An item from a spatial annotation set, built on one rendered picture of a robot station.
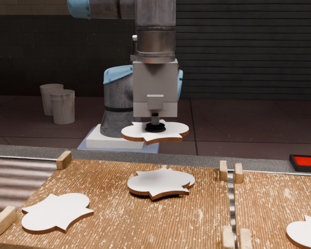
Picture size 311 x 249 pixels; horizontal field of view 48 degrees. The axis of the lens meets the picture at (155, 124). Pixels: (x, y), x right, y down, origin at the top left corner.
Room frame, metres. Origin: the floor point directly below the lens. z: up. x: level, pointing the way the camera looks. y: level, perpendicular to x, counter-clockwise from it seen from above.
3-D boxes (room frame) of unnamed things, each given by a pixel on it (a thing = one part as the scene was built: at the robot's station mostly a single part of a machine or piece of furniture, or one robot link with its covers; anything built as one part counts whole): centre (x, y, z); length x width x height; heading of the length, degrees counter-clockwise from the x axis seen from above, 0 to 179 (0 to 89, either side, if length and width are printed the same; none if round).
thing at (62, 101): (4.14, 1.13, 0.19); 0.30 x 0.30 x 0.37
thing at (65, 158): (0.80, 0.23, 0.95); 0.06 x 0.02 x 0.03; 171
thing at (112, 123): (1.17, 0.12, 0.95); 0.15 x 0.15 x 0.10
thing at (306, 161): (0.84, -0.40, 0.92); 0.06 x 0.06 x 0.01; 82
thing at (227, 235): (0.47, -0.12, 0.95); 0.06 x 0.02 x 0.03; 171
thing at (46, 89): (4.51, 1.36, 0.19); 0.30 x 0.30 x 0.37
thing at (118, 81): (1.18, 0.11, 1.06); 0.13 x 0.12 x 0.14; 88
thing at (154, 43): (0.67, 0.00, 1.25); 0.08 x 0.08 x 0.05
